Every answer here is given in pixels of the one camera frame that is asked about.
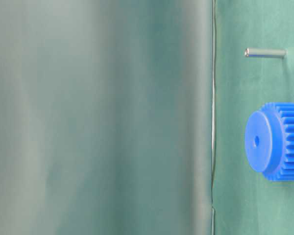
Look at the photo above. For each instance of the green cloth mat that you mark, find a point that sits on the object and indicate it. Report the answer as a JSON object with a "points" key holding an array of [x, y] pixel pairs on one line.
{"points": [[245, 202]]}

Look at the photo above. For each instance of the green backdrop curtain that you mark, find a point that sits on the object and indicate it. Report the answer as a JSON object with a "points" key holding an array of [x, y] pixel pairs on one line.
{"points": [[105, 117]]}

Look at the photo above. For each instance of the grey metal shaft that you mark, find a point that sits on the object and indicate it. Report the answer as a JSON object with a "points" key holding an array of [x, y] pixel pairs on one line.
{"points": [[264, 53]]}

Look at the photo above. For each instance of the blue plastic spur gear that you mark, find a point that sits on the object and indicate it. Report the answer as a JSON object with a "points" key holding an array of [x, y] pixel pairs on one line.
{"points": [[269, 141]]}

